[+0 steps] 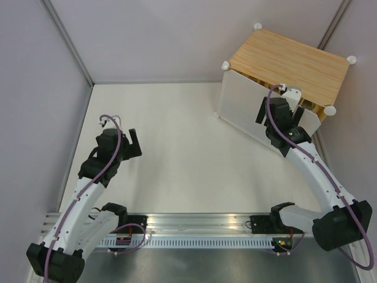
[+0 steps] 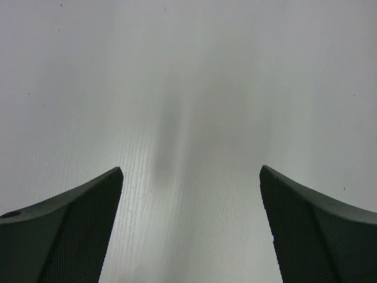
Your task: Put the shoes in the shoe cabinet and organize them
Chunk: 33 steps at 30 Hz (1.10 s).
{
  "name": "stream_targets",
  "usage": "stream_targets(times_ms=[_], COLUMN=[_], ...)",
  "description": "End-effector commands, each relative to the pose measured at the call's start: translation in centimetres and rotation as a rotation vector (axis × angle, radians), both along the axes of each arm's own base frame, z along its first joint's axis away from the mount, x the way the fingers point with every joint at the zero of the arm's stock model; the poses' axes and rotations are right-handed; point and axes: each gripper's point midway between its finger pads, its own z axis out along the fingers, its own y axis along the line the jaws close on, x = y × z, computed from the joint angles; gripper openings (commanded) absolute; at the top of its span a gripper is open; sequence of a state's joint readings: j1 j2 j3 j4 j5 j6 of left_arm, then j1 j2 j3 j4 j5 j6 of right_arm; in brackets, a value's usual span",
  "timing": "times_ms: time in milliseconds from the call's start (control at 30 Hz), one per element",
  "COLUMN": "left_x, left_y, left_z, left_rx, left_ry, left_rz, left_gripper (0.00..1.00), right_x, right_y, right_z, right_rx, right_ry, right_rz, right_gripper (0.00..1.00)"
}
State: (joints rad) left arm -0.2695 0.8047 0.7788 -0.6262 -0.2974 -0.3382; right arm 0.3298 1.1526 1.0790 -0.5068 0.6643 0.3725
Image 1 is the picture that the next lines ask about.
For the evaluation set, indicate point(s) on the white translucent cabinet door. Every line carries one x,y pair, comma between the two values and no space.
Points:
239,104

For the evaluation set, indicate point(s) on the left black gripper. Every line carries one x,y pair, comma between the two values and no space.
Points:
135,145

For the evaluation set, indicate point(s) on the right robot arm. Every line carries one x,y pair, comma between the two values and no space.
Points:
342,219

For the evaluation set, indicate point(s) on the aluminium rail with cable duct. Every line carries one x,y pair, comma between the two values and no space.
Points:
194,231

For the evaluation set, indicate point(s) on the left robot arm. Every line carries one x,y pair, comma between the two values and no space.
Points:
61,255

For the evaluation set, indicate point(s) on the wooden shoe cabinet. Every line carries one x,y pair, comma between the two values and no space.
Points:
268,59

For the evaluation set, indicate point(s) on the white leather sneaker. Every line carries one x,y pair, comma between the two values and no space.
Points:
306,104

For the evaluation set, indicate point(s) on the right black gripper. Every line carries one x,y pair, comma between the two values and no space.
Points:
297,116

